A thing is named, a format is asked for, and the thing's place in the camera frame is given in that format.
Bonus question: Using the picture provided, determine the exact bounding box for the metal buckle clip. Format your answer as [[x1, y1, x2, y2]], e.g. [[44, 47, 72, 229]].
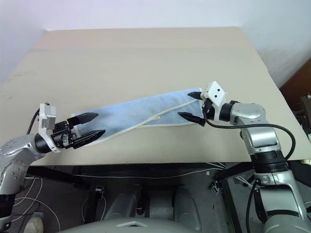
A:
[[209, 179, 221, 195]]

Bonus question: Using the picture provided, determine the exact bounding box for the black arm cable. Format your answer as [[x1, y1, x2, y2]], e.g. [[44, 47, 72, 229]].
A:
[[26, 108, 41, 135], [205, 116, 296, 161]]

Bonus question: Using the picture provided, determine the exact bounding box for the dark rounded robot leg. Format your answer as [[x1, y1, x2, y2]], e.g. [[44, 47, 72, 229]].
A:
[[173, 185, 203, 231], [104, 183, 143, 222]]

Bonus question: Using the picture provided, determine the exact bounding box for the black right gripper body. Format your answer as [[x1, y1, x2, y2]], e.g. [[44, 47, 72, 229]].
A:
[[201, 97, 216, 121]]

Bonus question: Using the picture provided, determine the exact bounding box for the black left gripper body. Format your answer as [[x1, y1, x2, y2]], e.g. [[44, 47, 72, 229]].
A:
[[51, 120, 81, 150]]

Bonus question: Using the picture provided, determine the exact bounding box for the white shoe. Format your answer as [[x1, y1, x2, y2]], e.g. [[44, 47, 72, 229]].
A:
[[24, 215, 45, 233]]

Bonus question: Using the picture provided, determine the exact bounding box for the dark box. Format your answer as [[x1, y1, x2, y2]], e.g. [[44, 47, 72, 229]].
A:
[[294, 93, 311, 136]]

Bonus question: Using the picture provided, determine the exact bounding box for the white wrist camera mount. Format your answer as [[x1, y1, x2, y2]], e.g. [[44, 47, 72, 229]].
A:
[[200, 81, 228, 121], [38, 102, 60, 153]]

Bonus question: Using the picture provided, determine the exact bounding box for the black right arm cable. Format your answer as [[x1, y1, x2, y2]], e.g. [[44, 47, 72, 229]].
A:
[[205, 116, 296, 161]]

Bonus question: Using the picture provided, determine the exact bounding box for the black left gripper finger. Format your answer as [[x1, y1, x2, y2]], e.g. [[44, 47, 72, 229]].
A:
[[72, 130, 106, 149], [67, 112, 98, 127]]

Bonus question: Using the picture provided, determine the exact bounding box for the thin white cable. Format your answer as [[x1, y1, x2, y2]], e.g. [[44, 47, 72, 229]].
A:
[[72, 162, 243, 181]]

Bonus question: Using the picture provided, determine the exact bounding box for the grey robot torso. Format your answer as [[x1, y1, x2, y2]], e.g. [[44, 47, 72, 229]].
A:
[[58, 216, 203, 233]]

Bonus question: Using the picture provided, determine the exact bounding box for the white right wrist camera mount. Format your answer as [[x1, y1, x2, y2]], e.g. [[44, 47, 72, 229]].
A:
[[200, 81, 228, 121]]

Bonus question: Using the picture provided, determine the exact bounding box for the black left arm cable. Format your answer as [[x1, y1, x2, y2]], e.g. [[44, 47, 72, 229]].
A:
[[26, 108, 41, 135]]

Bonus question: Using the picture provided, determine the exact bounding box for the light blue towel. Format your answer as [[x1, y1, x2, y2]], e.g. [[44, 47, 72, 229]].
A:
[[70, 86, 205, 146]]

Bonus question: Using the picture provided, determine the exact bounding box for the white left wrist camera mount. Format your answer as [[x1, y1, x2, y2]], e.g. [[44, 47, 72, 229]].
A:
[[38, 102, 60, 153]]

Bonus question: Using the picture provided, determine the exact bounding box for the black clamp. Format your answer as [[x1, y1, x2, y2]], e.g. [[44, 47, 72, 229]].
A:
[[93, 185, 105, 202]]

